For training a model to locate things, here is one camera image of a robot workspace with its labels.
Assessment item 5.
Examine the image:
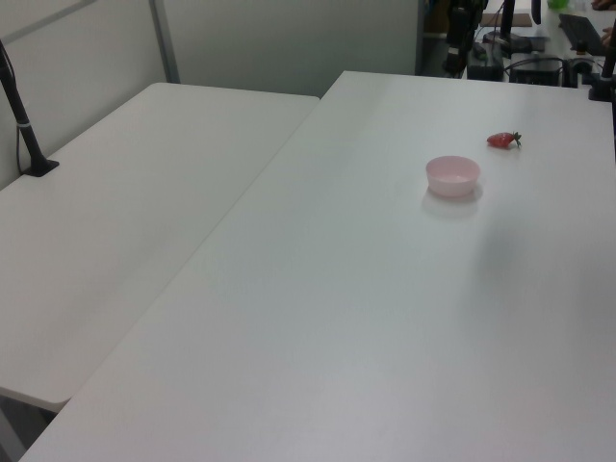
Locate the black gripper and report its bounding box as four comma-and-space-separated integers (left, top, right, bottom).
444, 0, 478, 74

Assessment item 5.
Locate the red strawberry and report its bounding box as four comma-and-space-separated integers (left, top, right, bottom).
486, 130, 524, 149

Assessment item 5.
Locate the pink plastic bowl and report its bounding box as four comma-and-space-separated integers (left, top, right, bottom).
424, 154, 482, 197

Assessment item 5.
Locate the black electronics box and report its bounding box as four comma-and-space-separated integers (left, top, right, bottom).
468, 43, 504, 81

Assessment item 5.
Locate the brown board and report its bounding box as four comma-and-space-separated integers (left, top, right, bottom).
480, 13, 533, 28

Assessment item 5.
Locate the black monitor stand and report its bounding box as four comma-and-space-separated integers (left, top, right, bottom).
482, 0, 533, 49

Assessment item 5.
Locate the black flat equipment case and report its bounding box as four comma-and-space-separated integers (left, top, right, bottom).
509, 57, 565, 87

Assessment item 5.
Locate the black keyboard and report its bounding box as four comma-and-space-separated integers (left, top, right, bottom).
557, 13, 605, 57

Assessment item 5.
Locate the black corner pole with clamp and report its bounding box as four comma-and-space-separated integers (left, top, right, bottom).
586, 28, 616, 102

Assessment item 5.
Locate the white neighbouring table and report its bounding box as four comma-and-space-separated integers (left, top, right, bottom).
0, 82, 321, 462

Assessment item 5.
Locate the black camera pole with clamp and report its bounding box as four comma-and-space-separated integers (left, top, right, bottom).
0, 38, 62, 178

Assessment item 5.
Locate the thin black pole cable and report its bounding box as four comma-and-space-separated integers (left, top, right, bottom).
13, 125, 26, 175

